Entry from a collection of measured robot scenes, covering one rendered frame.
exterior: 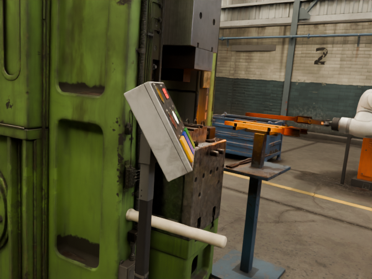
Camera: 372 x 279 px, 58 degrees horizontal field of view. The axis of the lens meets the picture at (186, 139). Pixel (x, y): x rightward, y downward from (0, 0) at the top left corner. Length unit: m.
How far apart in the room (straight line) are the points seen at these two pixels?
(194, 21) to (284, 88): 8.23
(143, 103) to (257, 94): 9.16
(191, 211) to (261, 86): 8.56
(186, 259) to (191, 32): 1.05
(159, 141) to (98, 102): 0.56
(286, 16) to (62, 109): 8.92
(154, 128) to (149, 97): 0.09
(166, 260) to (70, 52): 1.10
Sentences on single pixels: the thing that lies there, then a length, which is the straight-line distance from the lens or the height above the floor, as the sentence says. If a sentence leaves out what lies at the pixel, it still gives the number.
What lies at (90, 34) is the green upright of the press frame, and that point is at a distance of 1.58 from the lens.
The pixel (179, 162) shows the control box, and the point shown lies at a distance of 0.96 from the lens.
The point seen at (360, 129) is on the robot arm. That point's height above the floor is 1.03.
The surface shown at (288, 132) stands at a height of 0.98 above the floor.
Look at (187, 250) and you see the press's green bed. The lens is 1.69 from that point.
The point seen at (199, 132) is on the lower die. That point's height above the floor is 0.97.
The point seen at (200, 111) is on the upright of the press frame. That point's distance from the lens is 1.98.
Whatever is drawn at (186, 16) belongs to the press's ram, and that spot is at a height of 1.49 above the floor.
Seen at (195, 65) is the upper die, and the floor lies 1.29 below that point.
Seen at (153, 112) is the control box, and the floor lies 1.12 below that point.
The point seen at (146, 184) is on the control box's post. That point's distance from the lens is 1.15.
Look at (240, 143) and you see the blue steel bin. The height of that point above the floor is 0.31.
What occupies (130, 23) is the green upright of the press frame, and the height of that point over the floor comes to 1.41.
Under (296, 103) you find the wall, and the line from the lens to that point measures 9.57.
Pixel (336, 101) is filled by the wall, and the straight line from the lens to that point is 9.28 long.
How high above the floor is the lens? 1.20
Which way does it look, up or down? 9 degrees down
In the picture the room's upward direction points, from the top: 4 degrees clockwise
